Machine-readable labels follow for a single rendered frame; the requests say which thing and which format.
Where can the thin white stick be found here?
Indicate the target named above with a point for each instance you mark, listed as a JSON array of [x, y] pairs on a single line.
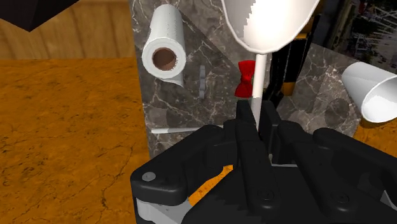
[[173, 130]]

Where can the white ladle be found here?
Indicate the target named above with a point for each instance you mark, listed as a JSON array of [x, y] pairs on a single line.
[[270, 28]]

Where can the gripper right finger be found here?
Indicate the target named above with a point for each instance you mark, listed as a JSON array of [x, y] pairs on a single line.
[[338, 161]]

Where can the red bow-shaped object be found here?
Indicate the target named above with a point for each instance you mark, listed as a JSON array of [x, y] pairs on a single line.
[[245, 79]]

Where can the white paper towel roll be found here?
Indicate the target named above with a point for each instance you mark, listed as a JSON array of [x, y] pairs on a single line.
[[166, 34]]

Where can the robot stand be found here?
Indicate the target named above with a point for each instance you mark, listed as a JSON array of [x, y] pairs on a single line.
[[28, 12]]

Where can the white cup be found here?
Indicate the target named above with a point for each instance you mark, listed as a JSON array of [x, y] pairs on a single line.
[[366, 83]]

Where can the small grey ridged piece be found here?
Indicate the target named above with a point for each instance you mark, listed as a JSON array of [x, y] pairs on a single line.
[[202, 82]]

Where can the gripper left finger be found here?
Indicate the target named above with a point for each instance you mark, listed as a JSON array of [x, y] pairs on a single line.
[[186, 167]]

